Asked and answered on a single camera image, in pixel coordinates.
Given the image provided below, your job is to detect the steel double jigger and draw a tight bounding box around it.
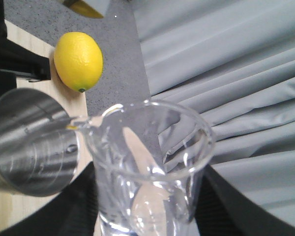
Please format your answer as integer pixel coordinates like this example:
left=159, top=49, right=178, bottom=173
left=0, top=88, right=79, bottom=197

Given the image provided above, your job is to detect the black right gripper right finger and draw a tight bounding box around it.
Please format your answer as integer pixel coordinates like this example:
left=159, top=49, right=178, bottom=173
left=195, top=165, right=295, bottom=236

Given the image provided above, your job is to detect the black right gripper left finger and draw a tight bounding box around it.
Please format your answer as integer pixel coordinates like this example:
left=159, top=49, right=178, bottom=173
left=0, top=162, right=98, bottom=236

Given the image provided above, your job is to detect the wooden cutting board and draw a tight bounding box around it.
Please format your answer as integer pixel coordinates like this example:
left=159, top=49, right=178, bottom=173
left=0, top=21, right=87, bottom=232

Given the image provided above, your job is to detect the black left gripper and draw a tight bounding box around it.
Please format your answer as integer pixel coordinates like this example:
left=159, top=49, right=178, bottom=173
left=0, top=0, right=51, bottom=97

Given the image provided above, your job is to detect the clear glass beaker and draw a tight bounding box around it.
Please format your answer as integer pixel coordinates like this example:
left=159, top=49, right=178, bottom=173
left=70, top=100, right=215, bottom=236

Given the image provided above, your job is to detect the grey curtain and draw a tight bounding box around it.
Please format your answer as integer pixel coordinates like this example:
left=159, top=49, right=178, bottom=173
left=83, top=0, right=295, bottom=224

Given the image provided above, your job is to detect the yellow lemon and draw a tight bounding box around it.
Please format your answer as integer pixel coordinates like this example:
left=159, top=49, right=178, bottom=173
left=54, top=32, right=104, bottom=93

